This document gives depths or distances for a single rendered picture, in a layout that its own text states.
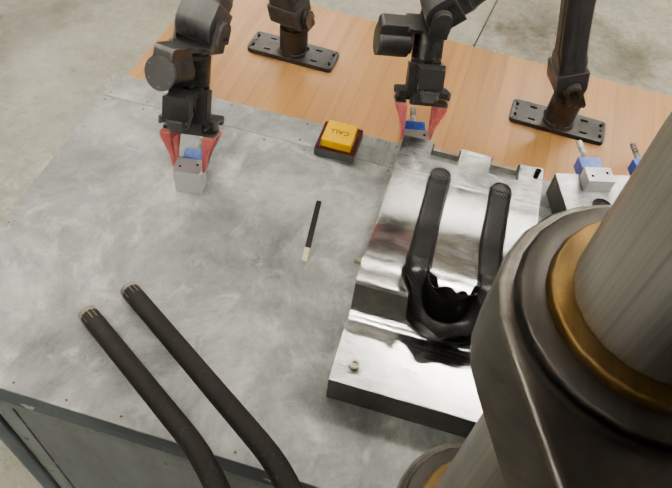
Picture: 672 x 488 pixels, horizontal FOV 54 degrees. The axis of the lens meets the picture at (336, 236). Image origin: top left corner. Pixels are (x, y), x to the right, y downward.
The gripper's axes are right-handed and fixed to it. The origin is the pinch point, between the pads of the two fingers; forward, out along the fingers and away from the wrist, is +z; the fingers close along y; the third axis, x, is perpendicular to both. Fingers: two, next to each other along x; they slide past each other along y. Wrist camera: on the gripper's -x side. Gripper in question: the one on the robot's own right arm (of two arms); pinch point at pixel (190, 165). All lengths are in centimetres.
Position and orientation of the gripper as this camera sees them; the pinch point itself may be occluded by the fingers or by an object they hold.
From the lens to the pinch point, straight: 121.8
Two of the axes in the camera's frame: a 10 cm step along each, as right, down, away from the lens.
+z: -1.2, 9.2, 3.8
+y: 9.9, 1.4, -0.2
